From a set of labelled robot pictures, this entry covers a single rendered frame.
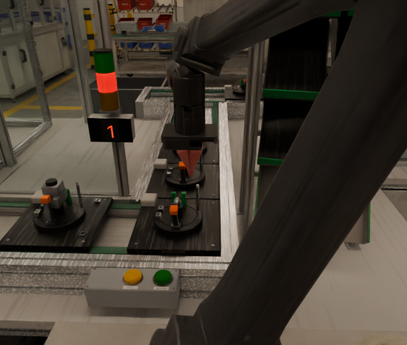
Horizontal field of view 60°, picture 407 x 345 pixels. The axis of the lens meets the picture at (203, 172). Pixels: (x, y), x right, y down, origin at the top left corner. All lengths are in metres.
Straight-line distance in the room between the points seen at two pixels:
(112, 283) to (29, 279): 0.24
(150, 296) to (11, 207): 0.60
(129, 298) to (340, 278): 0.56
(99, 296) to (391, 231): 0.91
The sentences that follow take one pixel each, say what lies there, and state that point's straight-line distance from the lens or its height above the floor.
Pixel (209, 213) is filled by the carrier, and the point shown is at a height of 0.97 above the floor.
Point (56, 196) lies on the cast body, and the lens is 1.03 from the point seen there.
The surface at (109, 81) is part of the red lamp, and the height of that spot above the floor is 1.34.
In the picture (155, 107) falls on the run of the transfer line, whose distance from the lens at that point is 2.11.
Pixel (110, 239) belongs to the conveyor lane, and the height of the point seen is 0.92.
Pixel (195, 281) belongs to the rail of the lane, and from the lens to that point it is 0.90.
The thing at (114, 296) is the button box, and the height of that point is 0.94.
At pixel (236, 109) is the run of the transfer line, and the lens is 2.09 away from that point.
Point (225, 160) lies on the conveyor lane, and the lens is 1.38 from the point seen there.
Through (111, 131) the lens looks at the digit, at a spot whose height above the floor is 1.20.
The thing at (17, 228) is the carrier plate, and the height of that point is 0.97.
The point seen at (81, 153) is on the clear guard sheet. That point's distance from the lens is 1.14.
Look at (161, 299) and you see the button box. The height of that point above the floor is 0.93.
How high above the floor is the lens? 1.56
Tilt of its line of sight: 28 degrees down
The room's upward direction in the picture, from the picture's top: straight up
